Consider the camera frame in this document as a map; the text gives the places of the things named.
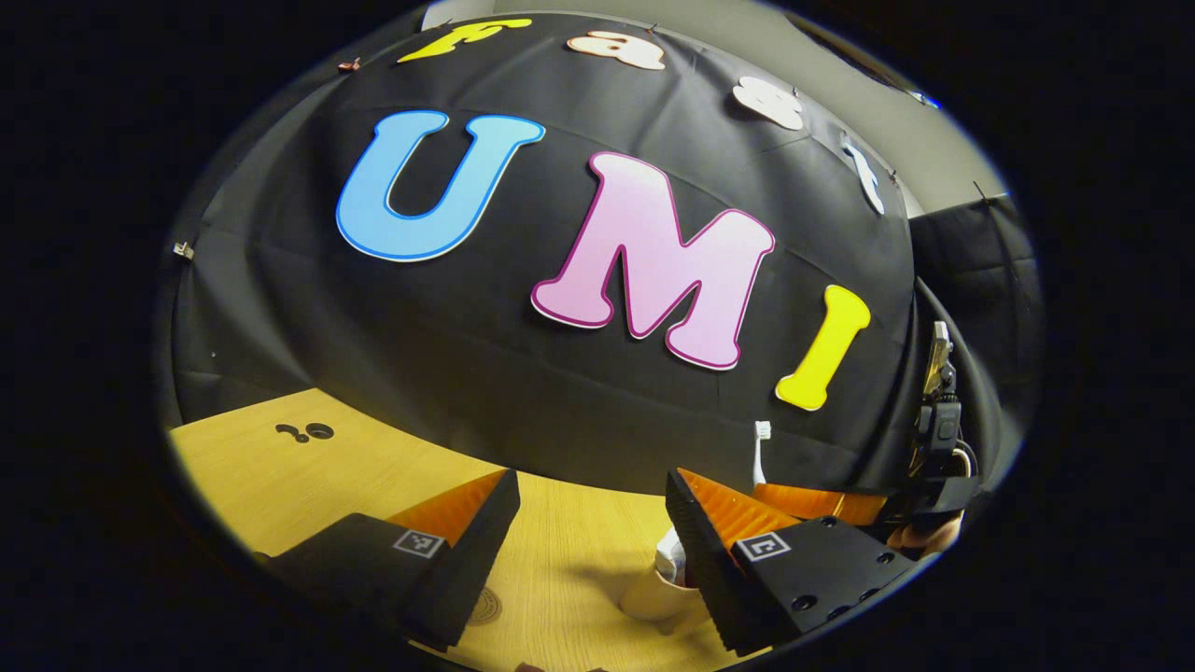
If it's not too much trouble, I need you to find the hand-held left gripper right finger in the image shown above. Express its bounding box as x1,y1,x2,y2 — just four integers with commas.
665,469,921,657

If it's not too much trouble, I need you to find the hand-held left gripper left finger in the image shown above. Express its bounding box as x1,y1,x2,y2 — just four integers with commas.
257,469,521,652

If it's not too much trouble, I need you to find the beige cup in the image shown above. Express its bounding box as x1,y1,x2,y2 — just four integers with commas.
621,551,710,637

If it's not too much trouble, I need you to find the wooden desktop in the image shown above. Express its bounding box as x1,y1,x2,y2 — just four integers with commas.
168,387,748,672

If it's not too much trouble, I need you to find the yellowish metal clamp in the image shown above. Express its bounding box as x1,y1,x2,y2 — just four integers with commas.
922,322,955,400

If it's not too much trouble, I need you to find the black backdrop cloth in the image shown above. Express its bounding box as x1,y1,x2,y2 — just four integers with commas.
159,9,1042,496

